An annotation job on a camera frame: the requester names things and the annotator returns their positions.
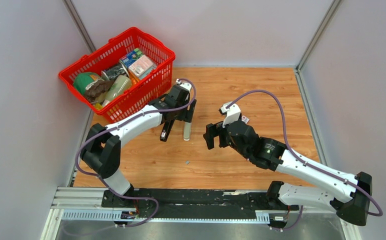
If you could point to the pale green bottle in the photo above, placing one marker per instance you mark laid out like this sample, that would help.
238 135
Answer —
120 85

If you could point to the blue green box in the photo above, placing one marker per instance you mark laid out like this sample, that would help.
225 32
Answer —
131 57

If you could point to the dark patterned can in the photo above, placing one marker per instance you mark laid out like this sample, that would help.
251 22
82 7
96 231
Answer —
112 73

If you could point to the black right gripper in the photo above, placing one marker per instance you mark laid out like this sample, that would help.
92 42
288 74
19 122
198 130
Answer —
213 131

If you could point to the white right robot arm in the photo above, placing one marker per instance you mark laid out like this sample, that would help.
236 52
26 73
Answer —
339 192

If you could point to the small red white staple box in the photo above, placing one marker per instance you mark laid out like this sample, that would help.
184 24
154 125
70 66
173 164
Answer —
245 119

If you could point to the red plastic shopping basket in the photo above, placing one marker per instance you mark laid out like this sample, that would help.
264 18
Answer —
158 82

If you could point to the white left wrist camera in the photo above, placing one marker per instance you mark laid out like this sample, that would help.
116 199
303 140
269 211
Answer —
184 83

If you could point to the pink white carton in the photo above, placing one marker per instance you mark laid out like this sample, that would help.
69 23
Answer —
142 67

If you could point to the green round package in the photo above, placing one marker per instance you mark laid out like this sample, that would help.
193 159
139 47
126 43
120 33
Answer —
85 80

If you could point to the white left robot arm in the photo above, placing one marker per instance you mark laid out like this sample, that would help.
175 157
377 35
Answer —
102 149

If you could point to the black stapler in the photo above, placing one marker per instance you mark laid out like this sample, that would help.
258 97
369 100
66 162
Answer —
166 129

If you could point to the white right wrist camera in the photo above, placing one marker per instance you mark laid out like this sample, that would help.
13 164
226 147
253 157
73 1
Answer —
231 111

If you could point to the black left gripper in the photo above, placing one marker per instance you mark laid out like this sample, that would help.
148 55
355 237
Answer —
187 114

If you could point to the brown crumpled bag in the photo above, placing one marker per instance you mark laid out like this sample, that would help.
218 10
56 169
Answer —
95 91

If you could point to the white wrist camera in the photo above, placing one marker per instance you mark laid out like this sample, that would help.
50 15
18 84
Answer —
231 111
184 83

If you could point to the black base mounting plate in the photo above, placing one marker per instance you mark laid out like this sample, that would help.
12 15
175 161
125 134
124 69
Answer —
196 203

